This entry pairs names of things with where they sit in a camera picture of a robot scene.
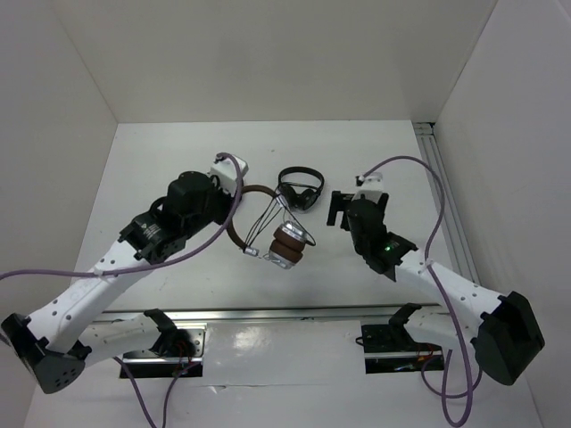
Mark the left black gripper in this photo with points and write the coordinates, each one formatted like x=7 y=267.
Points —
x=227 y=197

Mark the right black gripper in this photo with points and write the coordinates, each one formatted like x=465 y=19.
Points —
x=339 y=201

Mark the brown silver headphones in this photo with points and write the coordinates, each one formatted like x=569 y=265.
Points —
x=289 y=239

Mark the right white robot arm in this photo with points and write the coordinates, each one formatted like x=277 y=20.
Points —
x=500 y=331

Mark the right black folded headphones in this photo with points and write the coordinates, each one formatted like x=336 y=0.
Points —
x=298 y=196

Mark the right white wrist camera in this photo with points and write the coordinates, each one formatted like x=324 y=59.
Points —
x=369 y=187

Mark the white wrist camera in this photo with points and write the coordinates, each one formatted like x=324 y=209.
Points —
x=224 y=172
x=369 y=187

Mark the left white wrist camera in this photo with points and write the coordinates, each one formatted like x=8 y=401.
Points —
x=224 y=172

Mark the aluminium front rail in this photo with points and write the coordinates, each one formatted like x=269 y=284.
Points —
x=368 y=314

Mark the aluminium side rail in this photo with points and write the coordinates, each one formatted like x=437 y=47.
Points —
x=453 y=230

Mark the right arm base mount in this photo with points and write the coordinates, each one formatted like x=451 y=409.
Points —
x=385 y=355

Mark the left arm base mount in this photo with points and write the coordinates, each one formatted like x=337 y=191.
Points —
x=188 y=356

